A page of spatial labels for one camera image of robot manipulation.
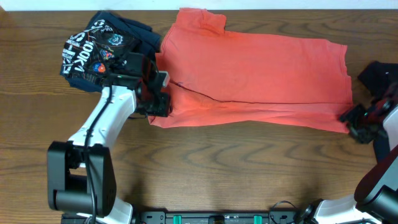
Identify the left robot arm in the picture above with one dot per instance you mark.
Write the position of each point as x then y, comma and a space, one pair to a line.
80, 174

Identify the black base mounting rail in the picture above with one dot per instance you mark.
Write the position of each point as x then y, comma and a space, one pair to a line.
160, 217

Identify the black garment at right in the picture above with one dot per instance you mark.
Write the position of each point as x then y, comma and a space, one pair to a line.
377, 77

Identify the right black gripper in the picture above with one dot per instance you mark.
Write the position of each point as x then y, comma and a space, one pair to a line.
349, 116

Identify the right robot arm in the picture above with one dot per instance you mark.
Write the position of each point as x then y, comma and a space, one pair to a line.
375, 197

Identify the coral red t-shirt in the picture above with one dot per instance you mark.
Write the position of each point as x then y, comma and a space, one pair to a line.
219, 76

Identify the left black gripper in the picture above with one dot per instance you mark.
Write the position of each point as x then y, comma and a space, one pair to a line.
163, 109

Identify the folded black printed t-shirt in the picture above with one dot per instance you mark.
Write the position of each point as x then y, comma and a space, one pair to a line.
102, 45

